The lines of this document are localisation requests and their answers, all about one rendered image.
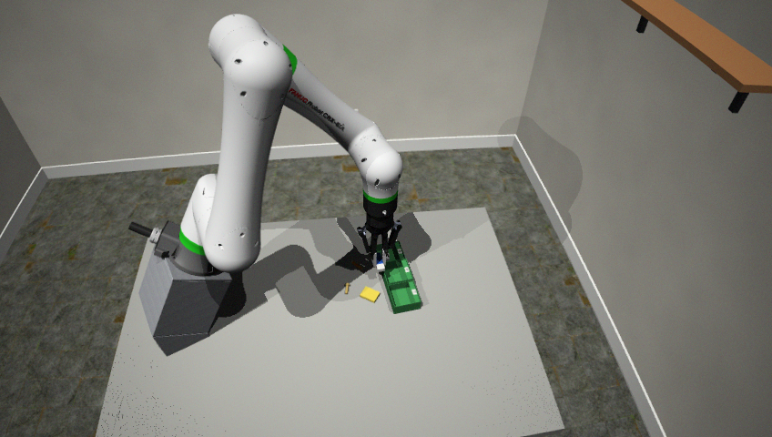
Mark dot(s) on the blue and white eraser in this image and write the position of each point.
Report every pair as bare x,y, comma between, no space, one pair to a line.
379,263

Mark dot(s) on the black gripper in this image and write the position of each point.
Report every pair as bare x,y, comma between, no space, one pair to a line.
377,226

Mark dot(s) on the green rack of bins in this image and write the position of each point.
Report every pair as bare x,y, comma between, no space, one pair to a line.
399,282

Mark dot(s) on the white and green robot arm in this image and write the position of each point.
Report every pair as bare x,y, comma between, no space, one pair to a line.
258,79

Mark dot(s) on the yellow flat square pad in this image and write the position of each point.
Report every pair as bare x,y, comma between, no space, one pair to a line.
370,294

